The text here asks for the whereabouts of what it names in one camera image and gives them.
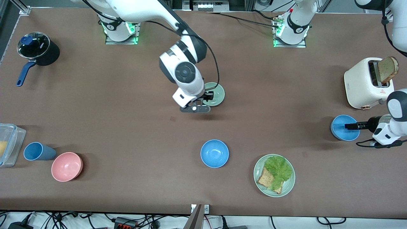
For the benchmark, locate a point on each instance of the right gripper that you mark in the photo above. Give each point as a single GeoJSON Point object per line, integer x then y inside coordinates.
{"type": "Point", "coordinates": [207, 95]}

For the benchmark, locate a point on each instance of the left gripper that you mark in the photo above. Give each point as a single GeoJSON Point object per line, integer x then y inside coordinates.
{"type": "Point", "coordinates": [369, 124]}

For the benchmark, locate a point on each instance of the green bowl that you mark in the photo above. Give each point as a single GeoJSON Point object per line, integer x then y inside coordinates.
{"type": "Point", "coordinates": [216, 95]}

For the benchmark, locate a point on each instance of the blue bowl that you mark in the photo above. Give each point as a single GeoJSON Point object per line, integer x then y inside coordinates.
{"type": "Point", "coordinates": [341, 135]}
{"type": "Point", "coordinates": [214, 153]}

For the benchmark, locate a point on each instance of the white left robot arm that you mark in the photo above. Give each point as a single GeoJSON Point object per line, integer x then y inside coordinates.
{"type": "Point", "coordinates": [295, 25]}

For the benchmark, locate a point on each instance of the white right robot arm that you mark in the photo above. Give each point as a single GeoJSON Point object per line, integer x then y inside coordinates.
{"type": "Point", "coordinates": [184, 73]}

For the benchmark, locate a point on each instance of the pink bowl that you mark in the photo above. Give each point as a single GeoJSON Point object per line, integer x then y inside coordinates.
{"type": "Point", "coordinates": [66, 167]}

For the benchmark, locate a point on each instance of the white toaster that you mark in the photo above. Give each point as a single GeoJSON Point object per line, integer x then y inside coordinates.
{"type": "Point", "coordinates": [359, 86]}

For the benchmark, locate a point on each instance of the brown bread slice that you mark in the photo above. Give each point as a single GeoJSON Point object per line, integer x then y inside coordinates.
{"type": "Point", "coordinates": [264, 179]}
{"type": "Point", "coordinates": [388, 68]}

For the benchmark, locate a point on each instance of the green lettuce leaf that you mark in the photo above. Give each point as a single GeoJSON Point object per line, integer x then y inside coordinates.
{"type": "Point", "coordinates": [279, 170]}

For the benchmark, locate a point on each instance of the green plate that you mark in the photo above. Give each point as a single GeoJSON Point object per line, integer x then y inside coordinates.
{"type": "Point", "coordinates": [287, 187]}

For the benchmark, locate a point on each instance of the white socket strip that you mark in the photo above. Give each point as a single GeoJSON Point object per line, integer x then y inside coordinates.
{"type": "Point", "coordinates": [210, 6]}

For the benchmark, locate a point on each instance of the black orange power strip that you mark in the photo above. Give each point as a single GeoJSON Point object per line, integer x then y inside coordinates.
{"type": "Point", "coordinates": [125, 223]}

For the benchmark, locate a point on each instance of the black pot with glass lid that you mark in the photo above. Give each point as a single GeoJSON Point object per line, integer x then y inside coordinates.
{"type": "Point", "coordinates": [47, 54]}

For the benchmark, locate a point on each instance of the blue cup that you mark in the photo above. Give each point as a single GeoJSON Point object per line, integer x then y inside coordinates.
{"type": "Point", "coordinates": [39, 152]}

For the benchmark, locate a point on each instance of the clear plastic container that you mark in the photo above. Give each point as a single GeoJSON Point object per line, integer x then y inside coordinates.
{"type": "Point", "coordinates": [12, 143]}

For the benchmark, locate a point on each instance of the yellow food piece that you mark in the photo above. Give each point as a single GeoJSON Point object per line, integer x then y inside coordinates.
{"type": "Point", "coordinates": [2, 149]}

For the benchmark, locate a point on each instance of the black power adapter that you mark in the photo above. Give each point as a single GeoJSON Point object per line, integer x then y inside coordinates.
{"type": "Point", "coordinates": [19, 225]}

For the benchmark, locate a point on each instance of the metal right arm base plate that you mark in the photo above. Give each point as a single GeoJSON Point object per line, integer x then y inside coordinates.
{"type": "Point", "coordinates": [135, 35]}

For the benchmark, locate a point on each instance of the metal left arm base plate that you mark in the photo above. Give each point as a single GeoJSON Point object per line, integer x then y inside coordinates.
{"type": "Point", "coordinates": [302, 45]}

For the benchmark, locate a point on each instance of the grey metal bracket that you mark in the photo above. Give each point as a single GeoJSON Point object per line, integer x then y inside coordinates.
{"type": "Point", "coordinates": [194, 219]}

